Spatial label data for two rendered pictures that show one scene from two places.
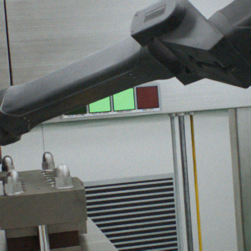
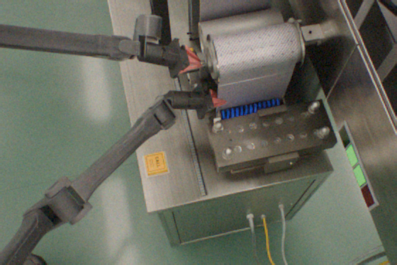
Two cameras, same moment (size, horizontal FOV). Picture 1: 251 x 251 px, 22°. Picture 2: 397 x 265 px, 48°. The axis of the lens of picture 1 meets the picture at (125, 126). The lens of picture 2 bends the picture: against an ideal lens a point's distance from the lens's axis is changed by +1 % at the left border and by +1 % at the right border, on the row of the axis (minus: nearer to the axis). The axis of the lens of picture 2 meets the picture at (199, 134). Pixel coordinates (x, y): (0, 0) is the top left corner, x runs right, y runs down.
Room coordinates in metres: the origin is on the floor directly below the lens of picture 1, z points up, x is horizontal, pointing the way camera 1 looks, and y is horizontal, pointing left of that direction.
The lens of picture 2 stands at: (1.13, -0.37, 2.38)
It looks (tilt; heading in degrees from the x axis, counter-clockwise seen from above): 67 degrees down; 89
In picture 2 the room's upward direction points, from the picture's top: 1 degrees counter-clockwise
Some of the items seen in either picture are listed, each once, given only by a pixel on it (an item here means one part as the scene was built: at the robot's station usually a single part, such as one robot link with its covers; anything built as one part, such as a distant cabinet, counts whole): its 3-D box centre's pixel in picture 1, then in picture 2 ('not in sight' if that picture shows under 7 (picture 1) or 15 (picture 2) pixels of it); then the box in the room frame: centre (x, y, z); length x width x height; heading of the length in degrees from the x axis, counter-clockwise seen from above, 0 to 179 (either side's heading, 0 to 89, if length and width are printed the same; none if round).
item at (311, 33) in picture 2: not in sight; (311, 32); (1.47, 0.41, 1.28); 0.06 x 0.05 x 0.02; 12
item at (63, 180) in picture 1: (62, 175); (227, 151); (1.22, 0.13, 1.05); 0.04 x 0.04 x 0.04
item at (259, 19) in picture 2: not in sight; (240, 33); (1.27, 0.49, 1.17); 0.26 x 0.12 x 0.12; 12
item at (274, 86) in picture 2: not in sight; (252, 92); (1.31, 0.31, 1.11); 0.23 x 0.01 x 0.18; 12
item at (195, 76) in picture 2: not in sight; (196, 84); (1.13, 0.37, 1.05); 0.06 x 0.05 x 0.31; 12
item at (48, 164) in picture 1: (47, 161); (324, 131); (1.54, 0.19, 1.05); 0.04 x 0.04 x 0.04
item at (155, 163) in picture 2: not in sight; (155, 163); (0.98, 0.14, 0.91); 0.07 x 0.07 x 0.02; 12
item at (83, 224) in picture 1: (78, 204); (281, 163); (1.40, 0.11, 0.96); 0.10 x 0.03 x 0.11; 12
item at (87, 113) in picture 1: (111, 100); (356, 165); (1.57, 0.03, 1.18); 0.25 x 0.01 x 0.07; 102
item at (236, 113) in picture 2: not in sight; (252, 108); (1.31, 0.29, 1.03); 0.21 x 0.04 x 0.03; 12
